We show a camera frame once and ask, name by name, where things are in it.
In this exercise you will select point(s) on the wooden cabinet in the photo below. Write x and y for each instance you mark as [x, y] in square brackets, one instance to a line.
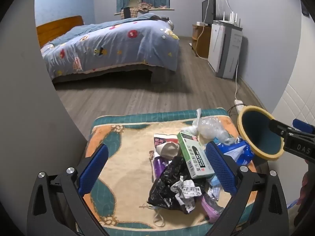
[203, 41]

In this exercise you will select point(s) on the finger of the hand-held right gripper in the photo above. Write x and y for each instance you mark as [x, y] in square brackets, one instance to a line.
[304, 126]
[280, 129]

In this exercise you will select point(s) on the black plastic bag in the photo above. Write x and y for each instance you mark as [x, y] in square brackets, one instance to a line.
[169, 177]

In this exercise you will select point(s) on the small white box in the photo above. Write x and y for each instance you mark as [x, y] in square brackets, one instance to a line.
[203, 24]

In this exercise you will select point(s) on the olive pillow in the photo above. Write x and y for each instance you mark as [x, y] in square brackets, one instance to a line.
[135, 1]

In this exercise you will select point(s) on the black television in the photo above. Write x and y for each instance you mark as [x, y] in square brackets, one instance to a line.
[208, 12]

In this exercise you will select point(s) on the white air purifier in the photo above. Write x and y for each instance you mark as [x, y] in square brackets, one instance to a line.
[221, 49]

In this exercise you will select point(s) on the green medicine box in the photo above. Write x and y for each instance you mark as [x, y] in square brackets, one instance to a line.
[194, 152]

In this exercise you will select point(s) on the clear plastic bag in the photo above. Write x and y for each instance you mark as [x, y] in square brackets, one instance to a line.
[214, 127]

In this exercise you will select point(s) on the white power strip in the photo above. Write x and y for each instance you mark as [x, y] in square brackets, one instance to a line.
[238, 103]

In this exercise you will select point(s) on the pink plastic wrapper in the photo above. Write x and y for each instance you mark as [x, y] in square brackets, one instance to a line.
[211, 211]

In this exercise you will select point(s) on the bed with blue quilt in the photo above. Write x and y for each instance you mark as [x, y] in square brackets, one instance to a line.
[110, 44]

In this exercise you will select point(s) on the plaid clothes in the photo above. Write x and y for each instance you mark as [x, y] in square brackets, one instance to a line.
[133, 12]

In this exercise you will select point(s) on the blue plastic packaging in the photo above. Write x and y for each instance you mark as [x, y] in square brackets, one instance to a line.
[241, 152]

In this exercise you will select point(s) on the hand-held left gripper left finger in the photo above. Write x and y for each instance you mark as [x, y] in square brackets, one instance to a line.
[93, 170]

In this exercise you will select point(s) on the person's right hand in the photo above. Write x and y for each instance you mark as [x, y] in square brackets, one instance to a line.
[304, 184]

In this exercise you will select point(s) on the crumpled white receipt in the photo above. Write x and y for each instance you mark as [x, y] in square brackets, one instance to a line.
[187, 191]

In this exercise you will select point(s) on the purple packet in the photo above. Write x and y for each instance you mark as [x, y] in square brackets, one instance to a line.
[158, 167]

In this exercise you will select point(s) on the black wall fixture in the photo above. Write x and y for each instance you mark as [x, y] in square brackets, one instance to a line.
[305, 11]

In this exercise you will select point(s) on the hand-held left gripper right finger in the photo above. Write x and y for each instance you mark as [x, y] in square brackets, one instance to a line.
[221, 168]

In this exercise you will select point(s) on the wooden headboard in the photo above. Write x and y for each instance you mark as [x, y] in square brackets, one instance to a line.
[59, 27]

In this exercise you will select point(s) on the white panelled wardrobe door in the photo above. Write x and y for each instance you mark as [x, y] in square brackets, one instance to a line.
[295, 103]

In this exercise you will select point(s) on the window sill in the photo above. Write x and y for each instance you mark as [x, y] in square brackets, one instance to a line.
[162, 9]

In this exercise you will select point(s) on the yellow rimmed teal waste bin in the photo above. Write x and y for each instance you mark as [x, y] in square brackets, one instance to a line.
[260, 132]

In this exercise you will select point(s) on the teal and orange printed mat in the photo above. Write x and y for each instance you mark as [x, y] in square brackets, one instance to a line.
[130, 157]

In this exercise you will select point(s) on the small light blue box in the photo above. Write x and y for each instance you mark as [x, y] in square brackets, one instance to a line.
[212, 180]

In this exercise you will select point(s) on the red printed paper cup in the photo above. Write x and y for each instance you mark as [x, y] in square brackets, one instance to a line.
[167, 151]

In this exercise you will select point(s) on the white router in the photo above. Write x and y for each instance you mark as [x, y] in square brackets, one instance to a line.
[227, 22]

